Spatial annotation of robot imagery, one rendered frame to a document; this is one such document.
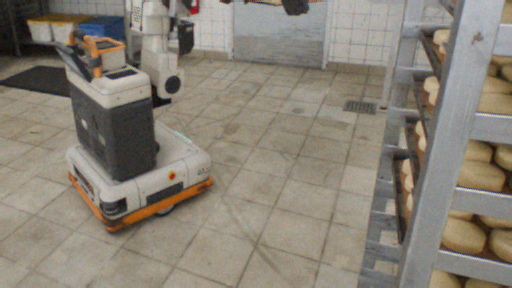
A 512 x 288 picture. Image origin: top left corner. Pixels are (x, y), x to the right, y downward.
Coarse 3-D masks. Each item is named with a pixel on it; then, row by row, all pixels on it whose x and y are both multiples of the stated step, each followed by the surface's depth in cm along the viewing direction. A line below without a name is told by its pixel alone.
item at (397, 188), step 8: (392, 160) 83; (392, 168) 82; (392, 176) 79; (400, 184) 77; (400, 192) 75; (400, 200) 73; (400, 208) 71; (400, 216) 69; (400, 224) 67; (400, 232) 64; (400, 240) 62
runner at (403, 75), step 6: (396, 72) 80; (402, 72) 79; (408, 72) 79; (414, 72) 78; (420, 72) 78; (426, 72) 77; (432, 72) 77; (396, 78) 80; (402, 78) 80; (408, 78) 79; (414, 78) 79; (420, 78) 78; (426, 78) 78; (396, 84) 78; (402, 84) 78; (408, 84) 77
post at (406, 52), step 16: (416, 0) 74; (416, 16) 75; (400, 48) 78; (416, 48) 77; (400, 64) 79; (400, 96) 81; (400, 128) 84; (384, 144) 86; (384, 176) 89; (384, 208) 92; (368, 224) 97
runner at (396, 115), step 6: (390, 108) 83; (396, 108) 82; (402, 108) 82; (390, 114) 83; (396, 114) 83; (402, 114) 82; (408, 114) 82; (414, 114) 81; (390, 120) 83; (396, 120) 83; (402, 120) 83; (408, 120) 82; (414, 120) 82; (420, 120) 81; (402, 126) 81
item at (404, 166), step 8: (400, 160) 85; (408, 160) 81; (400, 168) 82; (408, 168) 79; (400, 176) 79; (408, 176) 76; (408, 184) 74; (408, 192) 75; (408, 200) 70; (408, 208) 70; (408, 216) 69; (440, 272) 55; (448, 272) 55; (432, 280) 54; (440, 280) 54; (448, 280) 54; (456, 280) 54; (464, 280) 56; (472, 280) 53; (480, 280) 53
